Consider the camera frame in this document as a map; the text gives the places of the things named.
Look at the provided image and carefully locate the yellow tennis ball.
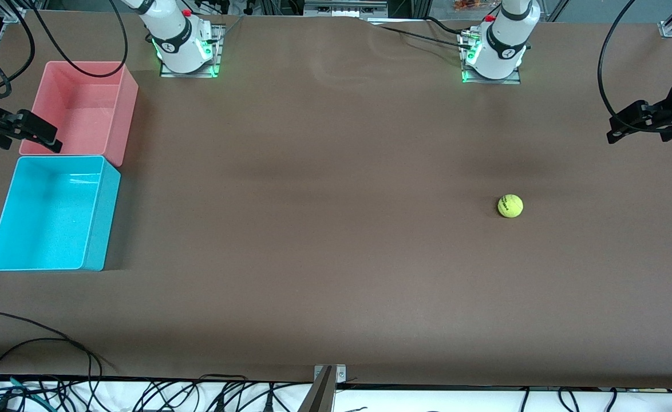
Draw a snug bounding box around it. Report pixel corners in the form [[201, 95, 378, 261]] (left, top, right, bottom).
[[497, 194, 524, 219]]

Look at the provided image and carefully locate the pink plastic bin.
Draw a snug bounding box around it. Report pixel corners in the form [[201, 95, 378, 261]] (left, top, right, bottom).
[[19, 61, 140, 168]]

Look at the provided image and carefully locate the blue plastic bin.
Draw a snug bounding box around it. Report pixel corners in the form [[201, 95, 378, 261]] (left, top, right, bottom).
[[0, 155, 122, 272]]

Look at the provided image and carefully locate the grey power strip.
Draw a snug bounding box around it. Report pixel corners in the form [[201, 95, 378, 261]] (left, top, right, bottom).
[[303, 0, 389, 18]]

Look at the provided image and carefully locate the grey metal bar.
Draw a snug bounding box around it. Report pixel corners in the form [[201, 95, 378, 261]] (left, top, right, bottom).
[[297, 366, 335, 412]]

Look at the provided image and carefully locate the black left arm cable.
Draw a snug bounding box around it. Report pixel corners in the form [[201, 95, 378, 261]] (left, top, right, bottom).
[[597, 0, 660, 133]]

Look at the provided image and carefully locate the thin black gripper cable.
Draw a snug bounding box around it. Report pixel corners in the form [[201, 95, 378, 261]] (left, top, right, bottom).
[[0, 0, 36, 99]]

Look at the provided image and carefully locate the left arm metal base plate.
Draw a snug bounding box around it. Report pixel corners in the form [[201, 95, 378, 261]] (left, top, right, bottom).
[[459, 29, 521, 85]]

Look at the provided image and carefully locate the black base cable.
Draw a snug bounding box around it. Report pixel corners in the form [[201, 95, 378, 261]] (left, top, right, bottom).
[[365, 16, 475, 51]]

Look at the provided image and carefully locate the teal cable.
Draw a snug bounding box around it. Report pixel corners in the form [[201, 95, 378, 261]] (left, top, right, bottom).
[[0, 373, 48, 410]]

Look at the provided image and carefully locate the small metal edge bracket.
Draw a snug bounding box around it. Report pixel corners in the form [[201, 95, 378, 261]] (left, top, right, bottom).
[[314, 365, 347, 384]]

